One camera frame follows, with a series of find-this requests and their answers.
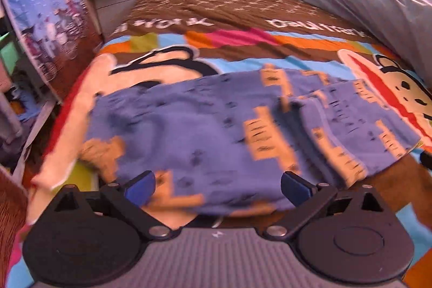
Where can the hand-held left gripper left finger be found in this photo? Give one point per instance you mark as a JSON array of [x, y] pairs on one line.
[[140, 188]]

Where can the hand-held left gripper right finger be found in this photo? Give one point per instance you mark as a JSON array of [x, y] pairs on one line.
[[295, 188]]

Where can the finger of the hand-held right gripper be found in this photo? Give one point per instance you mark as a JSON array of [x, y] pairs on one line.
[[427, 160]]

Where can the blue car print pants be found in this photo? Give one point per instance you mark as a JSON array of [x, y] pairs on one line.
[[202, 126]]

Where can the grey duvet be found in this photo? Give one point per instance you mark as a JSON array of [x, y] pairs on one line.
[[371, 4]]

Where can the colourful printed blanket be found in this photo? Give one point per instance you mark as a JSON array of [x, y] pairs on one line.
[[219, 18]]

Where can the grey nightstand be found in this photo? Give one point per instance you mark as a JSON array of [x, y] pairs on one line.
[[108, 1]]

